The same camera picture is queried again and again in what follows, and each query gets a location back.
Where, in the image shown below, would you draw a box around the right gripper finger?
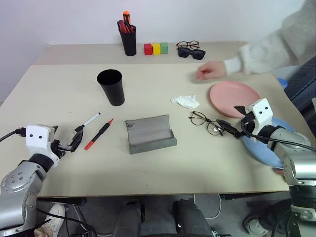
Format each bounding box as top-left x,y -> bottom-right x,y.
234,105 -> 248,116
216,119 -> 241,139

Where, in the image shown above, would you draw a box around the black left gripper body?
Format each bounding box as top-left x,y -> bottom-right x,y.
50,139 -> 75,160

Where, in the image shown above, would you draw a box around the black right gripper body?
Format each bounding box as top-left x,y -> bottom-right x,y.
241,111 -> 256,135

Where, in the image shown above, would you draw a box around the person's bare hand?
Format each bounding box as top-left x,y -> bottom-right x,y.
195,60 -> 228,81

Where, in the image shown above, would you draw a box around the pink plate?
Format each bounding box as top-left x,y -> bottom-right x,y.
209,81 -> 262,119

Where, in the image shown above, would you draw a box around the red pen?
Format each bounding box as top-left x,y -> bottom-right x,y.
84,118 -> 115,151

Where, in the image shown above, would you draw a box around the white marker black cap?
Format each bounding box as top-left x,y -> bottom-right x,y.
74,112 -> 102,133

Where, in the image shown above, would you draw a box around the blue plate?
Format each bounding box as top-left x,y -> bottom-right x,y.
240,117 -> 299,170

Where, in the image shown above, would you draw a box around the crumpled white tissue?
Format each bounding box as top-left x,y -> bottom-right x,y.
170,94 -> 201,110

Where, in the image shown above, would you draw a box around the blue round object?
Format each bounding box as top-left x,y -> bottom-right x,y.
276,77 -> 290,90

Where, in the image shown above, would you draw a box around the empty black cup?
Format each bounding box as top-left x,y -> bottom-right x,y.
96,69 -> 126,107

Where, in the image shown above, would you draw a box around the dark bag beside table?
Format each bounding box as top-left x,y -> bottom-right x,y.
286,58 -> 316,113

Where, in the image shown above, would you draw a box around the grey open glasses case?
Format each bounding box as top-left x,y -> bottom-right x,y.
124,114 -> 178,156

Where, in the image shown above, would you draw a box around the black sunglasses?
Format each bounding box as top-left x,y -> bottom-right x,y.
176,47 -> 206,61

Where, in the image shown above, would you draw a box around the grey white shoe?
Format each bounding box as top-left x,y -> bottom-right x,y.
242,214 -> 269,237

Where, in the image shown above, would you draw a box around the black tool holder cup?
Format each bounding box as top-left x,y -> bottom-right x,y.
119,24 -> 137,57

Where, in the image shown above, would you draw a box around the red black screwdriver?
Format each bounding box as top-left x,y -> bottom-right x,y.
117,20 -> 128,34

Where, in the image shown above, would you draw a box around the orange black screwdriver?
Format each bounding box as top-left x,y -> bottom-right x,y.
121,10 -> 133,33

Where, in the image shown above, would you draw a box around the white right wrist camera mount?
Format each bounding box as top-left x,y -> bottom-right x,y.
245,98 -> 274,135

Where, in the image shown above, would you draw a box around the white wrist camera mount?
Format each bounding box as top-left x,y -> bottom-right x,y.
25,124 -> 56,157
245,98 -> 274,135

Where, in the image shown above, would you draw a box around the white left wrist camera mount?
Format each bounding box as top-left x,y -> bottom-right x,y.
25,124 -> 56,157

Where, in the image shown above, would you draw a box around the thin round frame glasses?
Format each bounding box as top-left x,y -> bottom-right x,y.
189,111 -> 226,136

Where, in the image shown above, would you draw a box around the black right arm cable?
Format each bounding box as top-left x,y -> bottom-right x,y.
241,120 -> 316,152

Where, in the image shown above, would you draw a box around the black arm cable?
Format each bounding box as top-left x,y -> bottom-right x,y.
0,127 -> 27,143
241,120 -> 316,152

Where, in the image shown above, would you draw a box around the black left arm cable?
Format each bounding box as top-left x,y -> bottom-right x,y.
0,127 -> 27,143

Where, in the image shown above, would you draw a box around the white floor cable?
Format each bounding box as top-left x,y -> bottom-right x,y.
193,194 -> 222,220

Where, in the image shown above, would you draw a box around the tortoiseshell thick frame glasses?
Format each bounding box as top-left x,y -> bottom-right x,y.
176,40 -> 201,50

